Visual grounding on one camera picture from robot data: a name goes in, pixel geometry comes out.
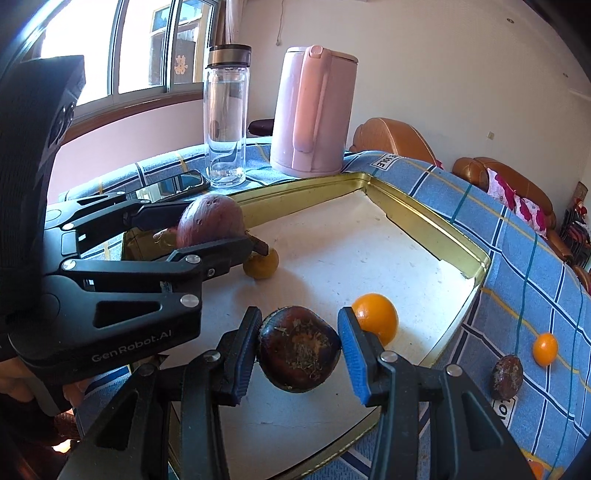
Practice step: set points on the window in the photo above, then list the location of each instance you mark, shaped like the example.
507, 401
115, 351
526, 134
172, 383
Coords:
138, 46

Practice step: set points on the orange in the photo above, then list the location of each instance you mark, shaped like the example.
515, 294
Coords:
536, 470
378, 318
545, 349

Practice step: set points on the gold metal tin tray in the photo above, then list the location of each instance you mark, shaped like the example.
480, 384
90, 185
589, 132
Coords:
346, 240

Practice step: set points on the dark brown water chestnut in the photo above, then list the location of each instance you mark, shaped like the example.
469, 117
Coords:
298, 350
506, 376

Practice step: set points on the pink floral pillow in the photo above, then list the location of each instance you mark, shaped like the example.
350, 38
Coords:
503, 187
531, 216

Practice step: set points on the purple sweet potato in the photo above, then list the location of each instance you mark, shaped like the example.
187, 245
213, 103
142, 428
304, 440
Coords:
207, 221

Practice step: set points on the blue plaid tablecloth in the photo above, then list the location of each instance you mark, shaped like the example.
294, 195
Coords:
508, 230

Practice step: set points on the person's left hand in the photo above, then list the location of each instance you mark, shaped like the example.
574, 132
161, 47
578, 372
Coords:
14, 381

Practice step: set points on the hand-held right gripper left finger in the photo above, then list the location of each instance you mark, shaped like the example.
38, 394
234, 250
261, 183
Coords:
240, 364

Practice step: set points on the black smartphone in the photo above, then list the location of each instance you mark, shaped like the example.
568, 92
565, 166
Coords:
180, 184

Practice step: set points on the stacked dark chairs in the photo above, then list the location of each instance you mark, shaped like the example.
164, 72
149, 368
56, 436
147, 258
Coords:
577, 221

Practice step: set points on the clear glass bottle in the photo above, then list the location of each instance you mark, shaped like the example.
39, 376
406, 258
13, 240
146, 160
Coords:
226, 129

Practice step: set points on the brown leather armchair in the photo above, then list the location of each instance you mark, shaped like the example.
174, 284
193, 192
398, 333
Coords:
392, 134

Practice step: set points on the dark round stool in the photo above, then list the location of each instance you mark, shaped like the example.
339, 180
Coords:
262, 127

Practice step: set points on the brown leather sofa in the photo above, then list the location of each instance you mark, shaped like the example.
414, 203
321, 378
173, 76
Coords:
524, 182

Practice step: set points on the tan round fruit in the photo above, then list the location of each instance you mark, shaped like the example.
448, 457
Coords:
263, 268

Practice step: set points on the pink electric kettle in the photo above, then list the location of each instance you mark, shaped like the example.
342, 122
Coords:
300, 115

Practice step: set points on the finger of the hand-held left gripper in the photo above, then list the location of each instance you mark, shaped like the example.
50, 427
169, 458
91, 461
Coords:
152, 213
207, 258

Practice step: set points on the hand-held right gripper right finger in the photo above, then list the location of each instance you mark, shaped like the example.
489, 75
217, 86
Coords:
354, 364

